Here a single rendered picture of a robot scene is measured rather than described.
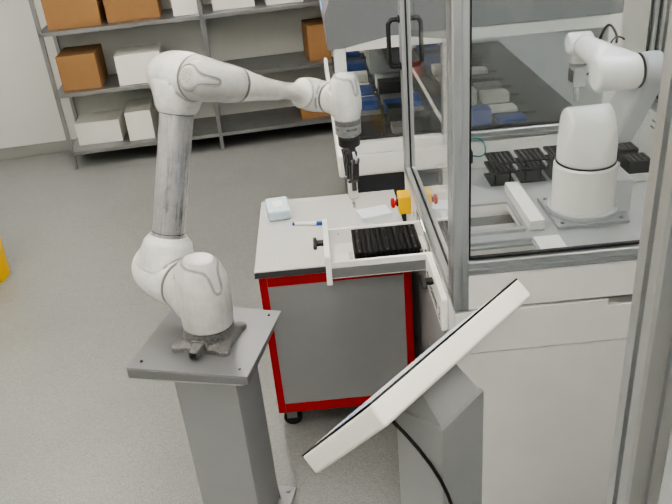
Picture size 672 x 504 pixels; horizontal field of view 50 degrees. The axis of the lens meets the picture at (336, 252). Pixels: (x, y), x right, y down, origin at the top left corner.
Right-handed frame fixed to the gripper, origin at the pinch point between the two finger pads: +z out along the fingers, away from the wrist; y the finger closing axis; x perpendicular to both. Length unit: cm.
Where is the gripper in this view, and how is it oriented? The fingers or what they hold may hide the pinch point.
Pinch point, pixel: (352, 189)
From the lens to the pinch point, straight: 259.3
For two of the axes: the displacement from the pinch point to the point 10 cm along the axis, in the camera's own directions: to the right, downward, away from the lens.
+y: 3.1, 4.3, -8.5
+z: 0.8, 8.8, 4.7
